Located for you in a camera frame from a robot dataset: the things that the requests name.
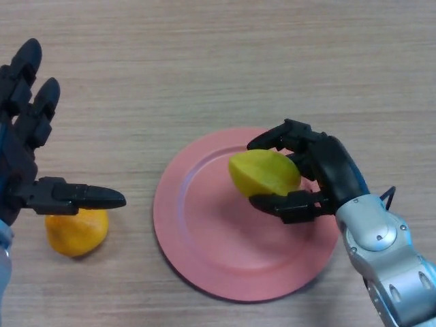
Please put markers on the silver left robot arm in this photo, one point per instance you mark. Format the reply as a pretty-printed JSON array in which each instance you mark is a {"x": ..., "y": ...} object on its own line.
[{"x": 5, "y": 262}]

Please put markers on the yellow starfruit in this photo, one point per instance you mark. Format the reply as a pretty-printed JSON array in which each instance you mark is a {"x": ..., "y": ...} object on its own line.
[{"x": 264, "y": 172}]

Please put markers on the pink round plate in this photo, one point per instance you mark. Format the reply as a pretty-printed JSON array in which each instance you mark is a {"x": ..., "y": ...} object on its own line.
[{"x": 218, "y": 235}]

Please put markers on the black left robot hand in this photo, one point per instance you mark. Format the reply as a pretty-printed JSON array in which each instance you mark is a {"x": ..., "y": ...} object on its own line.
[{"x": 17, "y": 153}]

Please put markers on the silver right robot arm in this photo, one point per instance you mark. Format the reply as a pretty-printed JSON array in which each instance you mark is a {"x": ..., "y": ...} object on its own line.
[{"x": 388, "y": 262}]

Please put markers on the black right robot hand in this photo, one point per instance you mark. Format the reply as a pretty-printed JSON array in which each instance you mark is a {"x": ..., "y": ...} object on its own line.
[{"x": 337, "y": 170}]

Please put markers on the orange pear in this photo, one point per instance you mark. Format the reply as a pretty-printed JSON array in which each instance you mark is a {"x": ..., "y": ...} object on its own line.
[{"x": 76, "y": 231}]

